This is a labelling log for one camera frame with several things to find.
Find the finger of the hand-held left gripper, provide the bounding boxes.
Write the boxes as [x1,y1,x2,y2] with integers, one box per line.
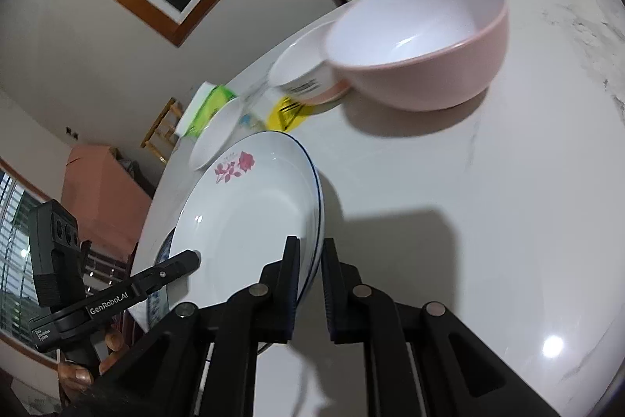
[128,249,201,301]

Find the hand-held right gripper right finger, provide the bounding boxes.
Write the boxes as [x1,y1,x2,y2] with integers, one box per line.
[321,238,561,417]

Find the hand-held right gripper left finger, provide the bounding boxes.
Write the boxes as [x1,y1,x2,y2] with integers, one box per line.
[85,235,301,417]

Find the large white floral basin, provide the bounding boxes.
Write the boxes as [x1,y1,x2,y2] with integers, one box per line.
[148,226,196,331]

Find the white rose print plate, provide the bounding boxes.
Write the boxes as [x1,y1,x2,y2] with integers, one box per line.
[166,131,326,355]

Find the small white dish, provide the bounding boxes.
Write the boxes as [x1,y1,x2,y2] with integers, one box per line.
[188,97,245,172]

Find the orange rimmed dish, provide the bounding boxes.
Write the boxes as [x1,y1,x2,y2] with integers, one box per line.
[299,77,353,106]

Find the white bowl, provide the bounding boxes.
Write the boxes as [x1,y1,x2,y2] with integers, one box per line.
[268,20,343,98]

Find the pink bowl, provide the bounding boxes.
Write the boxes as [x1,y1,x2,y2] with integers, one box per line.
[323,0,510,113]

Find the person's left hand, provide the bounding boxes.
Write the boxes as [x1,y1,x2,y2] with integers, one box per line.
[57,332,128,401]

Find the barred side window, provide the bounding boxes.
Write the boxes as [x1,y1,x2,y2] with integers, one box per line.
[0,158,65,370]

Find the brown cardboard box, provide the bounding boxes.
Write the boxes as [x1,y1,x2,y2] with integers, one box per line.
[61,144,154,252]

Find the yellow wooden chair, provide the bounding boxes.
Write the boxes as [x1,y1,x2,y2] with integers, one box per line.
[141,98,184,164]

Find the green tissue pack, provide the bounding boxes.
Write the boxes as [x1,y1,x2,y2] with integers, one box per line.
[176,82,238,140]

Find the yellow round sticker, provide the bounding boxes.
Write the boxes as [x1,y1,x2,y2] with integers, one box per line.
[266,97,314,133]

